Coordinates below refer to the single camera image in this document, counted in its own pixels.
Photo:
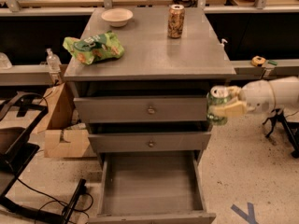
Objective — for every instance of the white paper bowl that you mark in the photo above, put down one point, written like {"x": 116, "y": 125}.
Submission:
{"x": 117, "y": 17}

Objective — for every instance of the black tripod stand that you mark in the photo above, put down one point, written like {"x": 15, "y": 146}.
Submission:
{"x": 290, "y": 128}

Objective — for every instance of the grey open bottom drawer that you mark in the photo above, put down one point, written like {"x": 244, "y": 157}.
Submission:
{"x": 151, "y": 188}

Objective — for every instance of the small white pump bottle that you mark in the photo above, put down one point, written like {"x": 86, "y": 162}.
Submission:
{"x": 223, "y": 42}

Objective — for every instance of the green soda can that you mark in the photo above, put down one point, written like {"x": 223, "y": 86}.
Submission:
{"x": 218, "y": 95}

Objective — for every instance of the green chip bag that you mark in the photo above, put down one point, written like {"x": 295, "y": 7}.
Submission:
{"x": 95, "y": 48}

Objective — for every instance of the grey drawer cabinet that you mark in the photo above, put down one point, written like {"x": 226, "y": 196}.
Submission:
{"x": 154, "y": 64}

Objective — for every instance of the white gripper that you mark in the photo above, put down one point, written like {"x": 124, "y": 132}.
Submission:
{"x": 257, "y": 96}

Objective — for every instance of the cardboard box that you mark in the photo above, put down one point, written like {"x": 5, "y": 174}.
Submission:
{"x": 65, "y": 136}

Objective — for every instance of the grey middle drawer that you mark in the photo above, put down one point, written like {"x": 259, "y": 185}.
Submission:
{"x": 145, "y": 142}

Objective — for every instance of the grey top drawer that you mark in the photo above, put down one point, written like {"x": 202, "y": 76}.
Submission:
{"x": 134, "y": 109}

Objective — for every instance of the brown patterned can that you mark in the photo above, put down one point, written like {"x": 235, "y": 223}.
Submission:
{"x": 176, "y": 16}

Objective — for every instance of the black metal frame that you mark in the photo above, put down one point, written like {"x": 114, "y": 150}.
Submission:
{"x": 15, "y": 154}

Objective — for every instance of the clear plastic bottle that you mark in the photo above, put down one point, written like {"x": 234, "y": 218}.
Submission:
{"x": 53, "y": 61}

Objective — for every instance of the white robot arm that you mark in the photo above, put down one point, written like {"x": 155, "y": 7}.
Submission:
{"x": 286, "y": 92}

